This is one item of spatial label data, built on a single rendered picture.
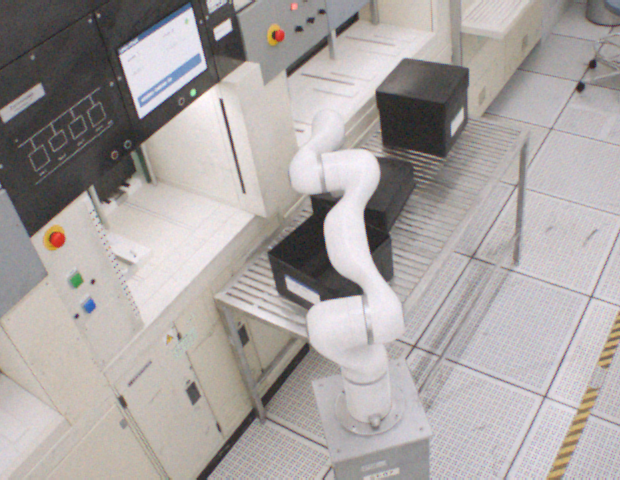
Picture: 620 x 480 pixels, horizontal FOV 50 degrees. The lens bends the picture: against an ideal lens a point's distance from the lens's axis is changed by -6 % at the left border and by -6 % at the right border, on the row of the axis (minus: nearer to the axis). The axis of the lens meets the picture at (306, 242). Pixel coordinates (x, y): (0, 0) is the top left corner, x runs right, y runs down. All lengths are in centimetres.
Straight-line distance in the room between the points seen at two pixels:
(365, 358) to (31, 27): 109
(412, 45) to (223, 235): 142
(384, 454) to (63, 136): 116
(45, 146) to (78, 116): 12
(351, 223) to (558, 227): 204
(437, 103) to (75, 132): 137
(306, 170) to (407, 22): 184
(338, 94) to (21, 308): 168
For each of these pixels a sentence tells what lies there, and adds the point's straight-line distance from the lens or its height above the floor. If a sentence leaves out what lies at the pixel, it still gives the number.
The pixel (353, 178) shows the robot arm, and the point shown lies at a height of 133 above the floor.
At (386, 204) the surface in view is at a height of 86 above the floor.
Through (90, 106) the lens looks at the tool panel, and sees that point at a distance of 178.
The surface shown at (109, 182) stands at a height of 98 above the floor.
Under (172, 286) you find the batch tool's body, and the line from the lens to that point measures 225.
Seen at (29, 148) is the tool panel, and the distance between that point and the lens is 169.
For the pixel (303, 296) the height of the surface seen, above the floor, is 82.
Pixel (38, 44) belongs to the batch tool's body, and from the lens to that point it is 166.
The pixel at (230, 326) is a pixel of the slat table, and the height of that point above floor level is 62.
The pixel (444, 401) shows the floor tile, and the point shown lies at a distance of 288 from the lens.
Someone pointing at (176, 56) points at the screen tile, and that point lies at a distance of 196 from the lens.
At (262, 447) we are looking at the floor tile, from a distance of 284.
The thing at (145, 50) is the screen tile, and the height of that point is 163.
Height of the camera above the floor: 238
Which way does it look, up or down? 42 degrees down
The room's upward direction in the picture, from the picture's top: 11 degrees counter-clockwise
